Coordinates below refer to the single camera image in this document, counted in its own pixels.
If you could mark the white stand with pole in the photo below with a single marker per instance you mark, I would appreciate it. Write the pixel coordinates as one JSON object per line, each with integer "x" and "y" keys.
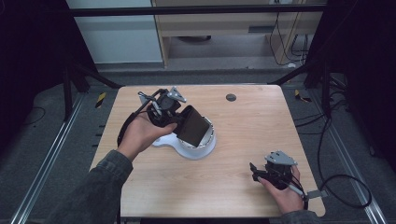
{"x": 193, "y": 154}

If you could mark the black metal frame leg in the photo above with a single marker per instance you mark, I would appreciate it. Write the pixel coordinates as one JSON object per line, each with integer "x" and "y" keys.
{"x": 67, "y": 93}
{"x": 325, "y": 90}

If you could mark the white cabinet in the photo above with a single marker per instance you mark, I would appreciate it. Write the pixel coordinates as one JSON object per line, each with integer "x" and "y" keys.
{"x": 118, "y": 37}

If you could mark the light wooden desk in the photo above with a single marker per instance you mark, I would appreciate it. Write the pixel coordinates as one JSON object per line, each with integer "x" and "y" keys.
{"x": 218, "y": 25}

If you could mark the yellow black tape strip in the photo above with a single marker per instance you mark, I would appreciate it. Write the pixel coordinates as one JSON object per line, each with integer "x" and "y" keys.
{"x": 100, "y": 99}
{"x": 300, "y": 96}

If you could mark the person's left hand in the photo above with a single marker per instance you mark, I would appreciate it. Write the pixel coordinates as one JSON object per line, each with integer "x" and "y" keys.
{"x": 140, "y": 135}

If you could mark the silver metal bowl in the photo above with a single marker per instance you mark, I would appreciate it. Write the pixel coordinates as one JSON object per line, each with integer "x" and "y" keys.
{"x": 211, "y": 134}

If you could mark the black horizontal frame bar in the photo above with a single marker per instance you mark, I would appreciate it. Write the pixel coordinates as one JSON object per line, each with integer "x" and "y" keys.
{"x": 186, "y": 11}

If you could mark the aluminium floor rail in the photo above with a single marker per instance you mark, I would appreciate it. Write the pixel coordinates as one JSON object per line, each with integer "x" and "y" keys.
{"x": 348, "y": 161}
{"x": 46, "y": 161}

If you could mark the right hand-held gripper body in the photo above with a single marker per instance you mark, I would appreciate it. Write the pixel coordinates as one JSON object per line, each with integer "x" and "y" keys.
{"x": 278, "y": 171}

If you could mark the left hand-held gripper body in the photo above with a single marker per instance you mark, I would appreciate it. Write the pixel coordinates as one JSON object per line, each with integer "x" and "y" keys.
{"x": 168, "y": 104}

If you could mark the person's right hand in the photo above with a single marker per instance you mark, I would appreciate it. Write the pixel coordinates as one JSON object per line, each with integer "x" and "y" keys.
{"x": 288, "y": 197}

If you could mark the grey table edge bracket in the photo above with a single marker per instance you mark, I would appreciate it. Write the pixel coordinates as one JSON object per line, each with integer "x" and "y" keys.
{"x": 318, "y": 194}

